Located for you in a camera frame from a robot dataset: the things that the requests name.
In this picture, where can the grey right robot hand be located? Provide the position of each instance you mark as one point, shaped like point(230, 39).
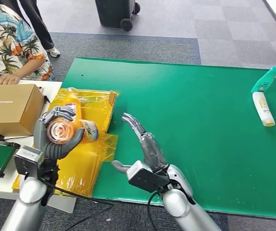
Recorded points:
point(153, 153)

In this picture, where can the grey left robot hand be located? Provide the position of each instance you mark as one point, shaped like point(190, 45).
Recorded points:
point(38, 137)

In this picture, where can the orange detergent bottle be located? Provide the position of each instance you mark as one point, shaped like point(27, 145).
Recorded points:
point(74, 98)
point(89, 130)

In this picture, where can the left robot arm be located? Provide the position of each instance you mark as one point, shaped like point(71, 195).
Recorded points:
point(26, 207)

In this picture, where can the white plastic bottle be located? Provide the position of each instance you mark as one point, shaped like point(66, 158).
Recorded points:
point(263, 110)

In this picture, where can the teal plastic bottle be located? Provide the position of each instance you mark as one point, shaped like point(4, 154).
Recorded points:
point(264, 83)

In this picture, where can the brown cardboard box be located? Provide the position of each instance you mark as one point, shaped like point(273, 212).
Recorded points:
point(7, 108)

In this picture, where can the yellow plastic sheet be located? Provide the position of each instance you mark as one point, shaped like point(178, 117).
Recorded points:
point(85, 165)

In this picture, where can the green table mat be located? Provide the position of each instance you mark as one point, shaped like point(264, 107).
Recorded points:
point(200, 95)

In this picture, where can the seated person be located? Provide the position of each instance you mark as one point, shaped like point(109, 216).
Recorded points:
point(7, 41)

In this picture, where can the standing person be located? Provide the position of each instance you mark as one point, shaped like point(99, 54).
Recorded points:
point(38, 25)

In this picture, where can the black wheeled bin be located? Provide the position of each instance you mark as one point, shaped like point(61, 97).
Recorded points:
point(113, 12)

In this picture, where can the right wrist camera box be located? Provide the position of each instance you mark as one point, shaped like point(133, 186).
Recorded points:
point(142, 177)

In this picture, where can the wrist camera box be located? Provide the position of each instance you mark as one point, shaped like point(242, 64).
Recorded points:
point(28, 161)
point(142, 177)

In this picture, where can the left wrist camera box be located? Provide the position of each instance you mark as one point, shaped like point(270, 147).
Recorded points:
point(28, 161)

